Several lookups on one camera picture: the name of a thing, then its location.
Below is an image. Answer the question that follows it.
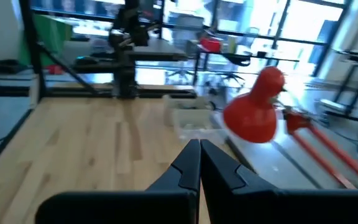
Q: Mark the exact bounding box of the clear plastic bin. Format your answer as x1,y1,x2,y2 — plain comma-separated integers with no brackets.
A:
172,108,230,147

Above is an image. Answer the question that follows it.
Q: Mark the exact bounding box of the light grey plastic bin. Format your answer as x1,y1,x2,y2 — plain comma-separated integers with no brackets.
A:
162,94,214,128

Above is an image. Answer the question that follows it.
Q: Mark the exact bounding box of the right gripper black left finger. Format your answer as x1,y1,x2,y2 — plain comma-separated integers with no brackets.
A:
146,139,202,224

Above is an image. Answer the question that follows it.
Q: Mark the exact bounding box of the grey desk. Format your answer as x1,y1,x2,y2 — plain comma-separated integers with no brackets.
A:
73,37,190,75

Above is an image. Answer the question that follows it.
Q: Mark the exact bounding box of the black aluminium table frame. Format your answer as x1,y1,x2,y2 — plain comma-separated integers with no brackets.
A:
0,0,199,101

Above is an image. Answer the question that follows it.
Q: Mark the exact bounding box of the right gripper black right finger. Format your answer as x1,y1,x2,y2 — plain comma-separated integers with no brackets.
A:
200,139,280,224

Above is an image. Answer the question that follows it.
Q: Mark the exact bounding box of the black background table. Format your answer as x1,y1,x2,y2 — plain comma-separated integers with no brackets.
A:
193,43,301,85

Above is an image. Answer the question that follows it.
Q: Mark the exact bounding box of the red container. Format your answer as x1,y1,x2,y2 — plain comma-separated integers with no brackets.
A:
200,37,223,54

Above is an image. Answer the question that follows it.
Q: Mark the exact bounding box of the green board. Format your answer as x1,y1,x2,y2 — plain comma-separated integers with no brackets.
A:
18,13,74,67

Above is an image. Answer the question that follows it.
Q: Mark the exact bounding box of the red desk lamp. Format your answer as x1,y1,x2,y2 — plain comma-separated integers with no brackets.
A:
223,65,358,190

